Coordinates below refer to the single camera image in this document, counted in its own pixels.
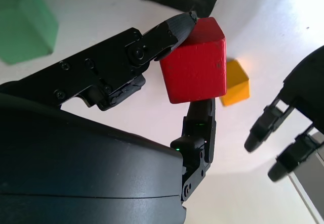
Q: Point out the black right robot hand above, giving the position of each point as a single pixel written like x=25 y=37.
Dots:
x=76 y=163

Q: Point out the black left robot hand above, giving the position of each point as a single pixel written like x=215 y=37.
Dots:
x=306 y=87

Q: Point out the yellow wooden block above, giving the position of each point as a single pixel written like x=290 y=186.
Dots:
x=236 y=87

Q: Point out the red wooden block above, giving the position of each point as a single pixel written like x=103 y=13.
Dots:
x=195 y=72

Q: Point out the green wooden block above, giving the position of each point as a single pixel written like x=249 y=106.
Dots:
x=22 y=26

